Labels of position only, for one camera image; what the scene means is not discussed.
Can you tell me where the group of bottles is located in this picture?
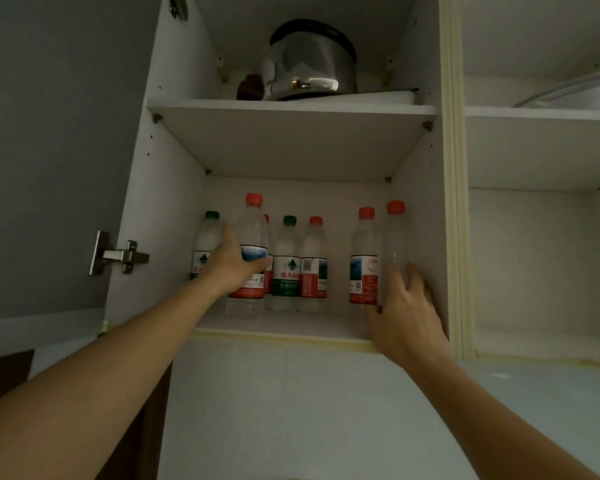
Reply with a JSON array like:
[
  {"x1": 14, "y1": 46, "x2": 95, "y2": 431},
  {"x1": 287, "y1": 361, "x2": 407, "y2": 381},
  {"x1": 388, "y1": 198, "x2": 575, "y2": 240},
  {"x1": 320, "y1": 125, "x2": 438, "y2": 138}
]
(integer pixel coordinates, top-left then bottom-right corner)
[{"x1": 189, "y1": 210, "x2": 382, "y2": 315}]

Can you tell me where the white wall cabinet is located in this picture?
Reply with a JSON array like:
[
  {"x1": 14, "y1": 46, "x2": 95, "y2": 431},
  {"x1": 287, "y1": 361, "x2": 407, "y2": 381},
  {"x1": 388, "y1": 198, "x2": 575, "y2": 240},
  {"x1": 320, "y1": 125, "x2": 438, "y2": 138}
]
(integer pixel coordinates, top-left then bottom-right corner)
[{"x1": 102, "y1": 0, "x2": 600, "y2": 371}]

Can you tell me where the white plastic basin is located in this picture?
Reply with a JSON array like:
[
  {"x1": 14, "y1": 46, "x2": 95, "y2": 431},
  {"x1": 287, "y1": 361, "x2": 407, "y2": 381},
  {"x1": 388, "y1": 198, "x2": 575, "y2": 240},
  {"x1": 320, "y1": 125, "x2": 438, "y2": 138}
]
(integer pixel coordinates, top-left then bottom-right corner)
[{"x1": 512, "y1": 67, "x2": 600, "y2": 111}]

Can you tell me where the dark brown bowl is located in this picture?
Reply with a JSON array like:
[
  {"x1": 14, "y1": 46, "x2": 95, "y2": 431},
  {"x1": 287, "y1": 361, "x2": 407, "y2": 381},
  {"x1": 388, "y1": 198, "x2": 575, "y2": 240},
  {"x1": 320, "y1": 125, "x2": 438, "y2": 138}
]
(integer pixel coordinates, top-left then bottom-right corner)
[{"x1": 236, "y1": 73, "x2": 266, "y2": 101}]

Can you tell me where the cupboard door hinge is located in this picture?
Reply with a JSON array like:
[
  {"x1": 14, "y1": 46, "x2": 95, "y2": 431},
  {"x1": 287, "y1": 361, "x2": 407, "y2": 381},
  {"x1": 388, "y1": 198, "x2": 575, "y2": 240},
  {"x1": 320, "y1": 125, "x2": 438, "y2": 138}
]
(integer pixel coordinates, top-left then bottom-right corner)
[{"x1": 89, "y1": 230, "x2": 151, "y2": 277}]

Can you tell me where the person's left hand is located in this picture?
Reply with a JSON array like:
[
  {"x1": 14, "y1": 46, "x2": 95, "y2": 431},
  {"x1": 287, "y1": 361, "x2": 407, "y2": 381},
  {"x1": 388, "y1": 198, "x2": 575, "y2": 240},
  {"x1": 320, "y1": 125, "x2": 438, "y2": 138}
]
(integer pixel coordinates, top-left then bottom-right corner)
[{"x1": 195, "y1": 222, "x2": 271, "y2": 298}]

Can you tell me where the person's right forearm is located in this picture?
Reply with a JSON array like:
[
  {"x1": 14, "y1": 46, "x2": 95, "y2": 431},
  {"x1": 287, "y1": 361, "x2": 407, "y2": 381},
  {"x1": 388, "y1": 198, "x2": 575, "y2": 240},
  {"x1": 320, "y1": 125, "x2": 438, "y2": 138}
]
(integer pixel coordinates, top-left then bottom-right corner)
[{"x1": 405, "y1": 352, "x2": 600, "y2": 480}]

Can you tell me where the red-capped bottle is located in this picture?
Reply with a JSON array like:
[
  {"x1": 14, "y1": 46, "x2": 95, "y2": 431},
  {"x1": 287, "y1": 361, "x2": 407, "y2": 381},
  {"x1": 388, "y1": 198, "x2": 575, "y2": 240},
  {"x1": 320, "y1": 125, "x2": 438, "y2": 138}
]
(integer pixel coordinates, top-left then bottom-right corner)
[{"x1": 377, "y1": 200, "x2": 417, "y2": 315}]

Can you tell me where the person's left forearm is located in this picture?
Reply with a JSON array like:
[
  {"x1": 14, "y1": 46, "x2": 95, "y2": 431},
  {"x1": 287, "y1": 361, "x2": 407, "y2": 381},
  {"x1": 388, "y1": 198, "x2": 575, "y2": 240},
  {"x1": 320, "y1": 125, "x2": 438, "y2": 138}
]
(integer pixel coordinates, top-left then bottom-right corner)
[{"x1": 0, "y1": 277, "x2": 231, "y2": 480}]

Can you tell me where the person's right hand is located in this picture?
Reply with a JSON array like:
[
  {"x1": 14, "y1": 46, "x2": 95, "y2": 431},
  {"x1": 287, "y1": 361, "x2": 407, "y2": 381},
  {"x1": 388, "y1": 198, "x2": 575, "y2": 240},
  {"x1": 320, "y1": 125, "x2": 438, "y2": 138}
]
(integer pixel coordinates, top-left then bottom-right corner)
[{"x1": 365, "y1": 262, "x2": 451, "y2": 368}]

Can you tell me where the grey wall cabinet door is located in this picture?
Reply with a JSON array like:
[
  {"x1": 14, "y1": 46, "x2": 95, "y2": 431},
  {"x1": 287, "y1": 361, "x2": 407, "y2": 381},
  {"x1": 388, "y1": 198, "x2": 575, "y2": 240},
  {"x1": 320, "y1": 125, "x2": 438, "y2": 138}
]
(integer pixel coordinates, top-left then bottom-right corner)
[{"x1": 0, "y1": 0, "x2": 163, "y2": 363}]

